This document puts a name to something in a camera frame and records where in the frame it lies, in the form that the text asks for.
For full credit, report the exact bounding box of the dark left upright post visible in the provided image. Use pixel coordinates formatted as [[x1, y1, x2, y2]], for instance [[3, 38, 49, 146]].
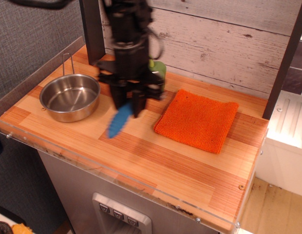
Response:
[[79, 0, 106, 65]]

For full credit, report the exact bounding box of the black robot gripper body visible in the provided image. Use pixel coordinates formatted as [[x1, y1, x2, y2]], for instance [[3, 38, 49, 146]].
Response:
[[96, 43, 164, 100]]

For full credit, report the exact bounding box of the grey toy kitchen cabinet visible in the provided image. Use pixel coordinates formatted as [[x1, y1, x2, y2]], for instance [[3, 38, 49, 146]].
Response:
[[39, 151, 216, 234]]

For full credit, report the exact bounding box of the stainless steel pot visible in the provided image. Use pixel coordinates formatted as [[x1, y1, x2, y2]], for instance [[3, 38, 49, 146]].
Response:
[[39, 63, 100, 122]]

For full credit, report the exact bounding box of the orange yellow object bottom left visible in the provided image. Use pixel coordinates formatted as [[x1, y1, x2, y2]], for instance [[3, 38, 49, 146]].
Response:
[[11, 223, 33, 234]]

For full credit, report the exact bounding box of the blue handled metal spoon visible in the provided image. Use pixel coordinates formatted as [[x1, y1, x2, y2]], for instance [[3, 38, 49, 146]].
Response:
[[107, 102, 132, 138]]

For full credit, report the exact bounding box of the dark upright post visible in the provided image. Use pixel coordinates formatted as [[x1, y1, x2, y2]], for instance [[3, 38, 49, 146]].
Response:
[[79, 0, 106, 65], [262, 4, 302, 120]]

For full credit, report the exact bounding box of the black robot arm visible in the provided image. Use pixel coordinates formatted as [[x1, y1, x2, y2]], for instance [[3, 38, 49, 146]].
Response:
[[96, 0, 165, 117]]

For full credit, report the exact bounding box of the white toy sink unit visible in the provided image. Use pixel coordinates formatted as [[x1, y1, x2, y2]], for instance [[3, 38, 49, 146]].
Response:
[[256, 91, 302, 196]]

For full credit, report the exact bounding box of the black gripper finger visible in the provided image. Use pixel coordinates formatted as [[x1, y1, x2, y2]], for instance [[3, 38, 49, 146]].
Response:
[[110, 85, 127, 109], [132, 90, 147, 118]]

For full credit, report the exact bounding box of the orange knitted cloth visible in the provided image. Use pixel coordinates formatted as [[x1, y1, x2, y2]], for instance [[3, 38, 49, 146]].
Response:
[[153, 89, 239, 154]]

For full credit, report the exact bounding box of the silver dispenser button panel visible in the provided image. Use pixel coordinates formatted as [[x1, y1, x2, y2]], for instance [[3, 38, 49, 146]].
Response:
[[92, 193, 152, 234]]

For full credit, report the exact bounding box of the clear acrylic edge guard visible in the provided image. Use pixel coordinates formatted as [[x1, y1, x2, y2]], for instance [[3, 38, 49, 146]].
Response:
[[0, 113, 268, 234]]

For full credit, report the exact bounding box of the green toy bell pepper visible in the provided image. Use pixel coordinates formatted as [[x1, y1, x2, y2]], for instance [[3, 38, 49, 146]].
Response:
[[149, 59, 167, 92]]

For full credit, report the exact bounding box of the dark right upright post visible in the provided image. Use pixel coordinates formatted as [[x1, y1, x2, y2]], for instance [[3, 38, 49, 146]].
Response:
[[262, 4, 302, 120]]

